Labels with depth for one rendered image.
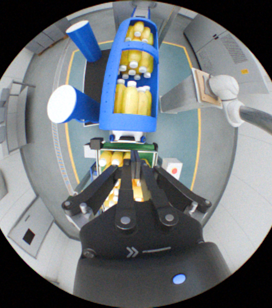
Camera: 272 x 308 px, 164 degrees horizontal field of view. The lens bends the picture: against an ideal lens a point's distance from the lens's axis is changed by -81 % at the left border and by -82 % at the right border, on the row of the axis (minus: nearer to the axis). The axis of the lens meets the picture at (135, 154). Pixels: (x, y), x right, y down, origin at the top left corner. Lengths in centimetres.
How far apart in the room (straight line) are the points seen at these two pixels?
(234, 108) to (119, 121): 70
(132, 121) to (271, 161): 284
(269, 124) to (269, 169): 232
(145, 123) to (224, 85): 61
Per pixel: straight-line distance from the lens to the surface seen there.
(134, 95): 43
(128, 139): 56
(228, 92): 78
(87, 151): 84
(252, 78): 176
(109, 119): 39
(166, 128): 171
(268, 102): 294
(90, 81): 176
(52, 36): 382
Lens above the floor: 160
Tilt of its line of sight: 73 degrees down
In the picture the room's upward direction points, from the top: 168 degrees clockwise
